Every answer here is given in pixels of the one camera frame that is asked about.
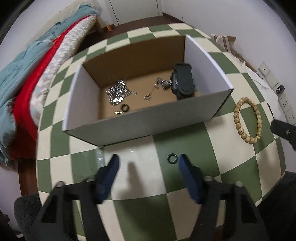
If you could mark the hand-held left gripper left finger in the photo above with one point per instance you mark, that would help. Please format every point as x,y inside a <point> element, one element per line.
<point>108,173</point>

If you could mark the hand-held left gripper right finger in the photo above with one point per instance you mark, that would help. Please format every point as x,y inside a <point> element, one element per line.
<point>189,178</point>

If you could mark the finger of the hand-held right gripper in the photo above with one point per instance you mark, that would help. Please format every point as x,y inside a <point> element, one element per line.
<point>283,131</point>

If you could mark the cardboard box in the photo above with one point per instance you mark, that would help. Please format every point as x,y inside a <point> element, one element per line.
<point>143,120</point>

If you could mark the black wristband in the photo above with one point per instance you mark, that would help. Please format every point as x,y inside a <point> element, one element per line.
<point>182,81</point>

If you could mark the green checkered table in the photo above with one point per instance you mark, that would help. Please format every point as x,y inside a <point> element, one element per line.
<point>185,143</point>

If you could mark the black charger plug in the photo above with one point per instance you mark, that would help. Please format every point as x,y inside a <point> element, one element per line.
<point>280,89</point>

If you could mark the white plastic bag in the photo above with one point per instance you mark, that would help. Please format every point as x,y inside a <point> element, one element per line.
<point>256,78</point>

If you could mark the grey shaggy rug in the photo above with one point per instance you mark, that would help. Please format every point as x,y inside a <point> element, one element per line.
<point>272,208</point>

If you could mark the beige tote bag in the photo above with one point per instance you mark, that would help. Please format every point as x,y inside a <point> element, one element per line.
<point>223,41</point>

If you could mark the red blanket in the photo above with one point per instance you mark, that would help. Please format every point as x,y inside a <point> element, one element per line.
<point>25,102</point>

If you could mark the grey checkered mattress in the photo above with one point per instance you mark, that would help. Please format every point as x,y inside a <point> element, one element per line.
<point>64,46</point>

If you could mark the blue quilt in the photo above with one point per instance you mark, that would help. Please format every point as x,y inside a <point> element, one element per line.
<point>13,76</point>

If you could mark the small orange bottle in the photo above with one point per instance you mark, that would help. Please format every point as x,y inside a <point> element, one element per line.
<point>109,27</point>

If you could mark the white door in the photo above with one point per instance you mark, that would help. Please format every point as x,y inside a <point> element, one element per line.
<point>134,10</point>

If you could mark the white wall sockets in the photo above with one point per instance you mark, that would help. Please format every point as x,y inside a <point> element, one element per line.
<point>282,97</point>

